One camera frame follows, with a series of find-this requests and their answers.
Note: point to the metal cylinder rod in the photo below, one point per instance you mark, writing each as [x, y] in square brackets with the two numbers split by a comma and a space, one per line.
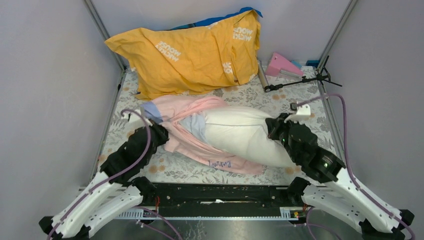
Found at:
[262, 77]

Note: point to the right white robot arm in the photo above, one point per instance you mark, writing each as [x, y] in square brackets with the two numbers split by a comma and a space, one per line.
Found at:
[359, 208]

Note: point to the blue Elsa pillowcase pink inside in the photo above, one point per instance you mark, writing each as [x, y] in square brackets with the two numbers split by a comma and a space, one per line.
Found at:
[182, 116]

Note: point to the white pillow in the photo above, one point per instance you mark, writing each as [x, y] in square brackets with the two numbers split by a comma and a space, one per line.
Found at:
[242, 131]

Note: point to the blue cloth behind pillow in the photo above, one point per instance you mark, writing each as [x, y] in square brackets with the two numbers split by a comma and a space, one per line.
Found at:
[208, 21]

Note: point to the pink wedge block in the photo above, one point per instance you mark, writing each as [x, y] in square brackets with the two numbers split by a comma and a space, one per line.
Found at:
[280, 65]

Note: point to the yellow Mickey Mouse pillow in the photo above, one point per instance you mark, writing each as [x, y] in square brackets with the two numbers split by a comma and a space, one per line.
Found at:
[195, 60]

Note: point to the floral patterned mat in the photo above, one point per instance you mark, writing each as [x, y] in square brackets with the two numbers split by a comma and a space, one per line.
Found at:
[170, 167]

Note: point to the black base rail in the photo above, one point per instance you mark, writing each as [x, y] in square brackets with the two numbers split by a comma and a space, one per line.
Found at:
[189, 201]

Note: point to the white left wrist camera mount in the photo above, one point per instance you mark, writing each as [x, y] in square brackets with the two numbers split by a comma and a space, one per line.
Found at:
[133, 119]

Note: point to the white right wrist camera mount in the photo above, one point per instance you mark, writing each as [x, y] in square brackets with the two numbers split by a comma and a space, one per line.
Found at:
[300, 113]

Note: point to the black tripod stand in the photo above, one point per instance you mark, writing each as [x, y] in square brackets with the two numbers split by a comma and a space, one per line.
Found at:
[322, 76]

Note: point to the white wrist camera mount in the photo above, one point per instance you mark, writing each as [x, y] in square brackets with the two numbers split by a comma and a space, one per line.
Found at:
[133, 119]
[300, 113]

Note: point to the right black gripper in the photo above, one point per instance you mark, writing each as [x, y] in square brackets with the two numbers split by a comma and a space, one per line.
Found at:
[274, 124]

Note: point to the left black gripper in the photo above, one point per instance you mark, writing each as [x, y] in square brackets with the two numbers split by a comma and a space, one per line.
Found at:
[162, 133]

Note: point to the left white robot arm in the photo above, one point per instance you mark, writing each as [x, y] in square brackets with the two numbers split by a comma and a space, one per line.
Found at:
[114, 189]

